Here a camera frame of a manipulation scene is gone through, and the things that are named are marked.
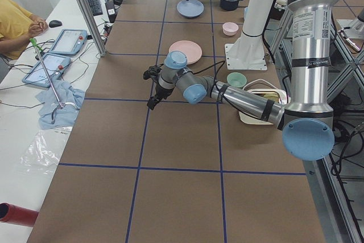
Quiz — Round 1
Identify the light blue plate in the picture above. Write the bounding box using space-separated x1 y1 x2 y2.
177 0 204 18

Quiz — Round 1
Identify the pink plate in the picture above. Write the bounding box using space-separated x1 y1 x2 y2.
169 40 202 65

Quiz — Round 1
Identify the pink bowl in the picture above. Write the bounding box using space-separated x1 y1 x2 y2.
222 22 239 36

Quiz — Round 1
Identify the light blue cloth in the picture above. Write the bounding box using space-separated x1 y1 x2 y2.
35 80 86 130

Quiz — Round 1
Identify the black keyboard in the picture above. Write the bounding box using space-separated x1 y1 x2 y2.
87 0 103 16

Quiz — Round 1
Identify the upper teach pendant tablet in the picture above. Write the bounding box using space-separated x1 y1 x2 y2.
49 29 88 56

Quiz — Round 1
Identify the teach pendant tablet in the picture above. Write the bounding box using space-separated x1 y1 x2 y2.
22 53 71 88
49 29 88 56

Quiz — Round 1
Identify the lower teach pendant tablet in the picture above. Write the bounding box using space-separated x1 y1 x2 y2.
22 53 71 88

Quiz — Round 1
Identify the cream toaster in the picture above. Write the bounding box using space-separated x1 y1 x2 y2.
239 79 291 127

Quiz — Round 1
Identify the black computer mouse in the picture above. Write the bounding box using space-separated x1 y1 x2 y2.
48 20 63 28

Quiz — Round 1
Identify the clear plastic bag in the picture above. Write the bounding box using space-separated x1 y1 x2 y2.
15 127 72 177

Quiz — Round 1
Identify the grabber stick with green tip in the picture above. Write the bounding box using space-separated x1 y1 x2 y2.
30 38 80 110

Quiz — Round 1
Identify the person in yellow shirt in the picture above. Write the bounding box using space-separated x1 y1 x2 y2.
1 0 48 60

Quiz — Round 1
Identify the red cylinder bottle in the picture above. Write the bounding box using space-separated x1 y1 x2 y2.
1 203 39 227

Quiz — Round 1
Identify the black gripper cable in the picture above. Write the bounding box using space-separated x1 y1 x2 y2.
187 60 228 104

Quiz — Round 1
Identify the white pedestal column with base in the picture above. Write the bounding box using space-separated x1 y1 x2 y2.
225 0 275 71

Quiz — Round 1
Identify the green cup with handle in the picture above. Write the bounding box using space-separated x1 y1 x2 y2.
227 72 247 89

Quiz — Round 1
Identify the aluminium frame post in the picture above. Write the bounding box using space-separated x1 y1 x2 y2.
76 0 106 57

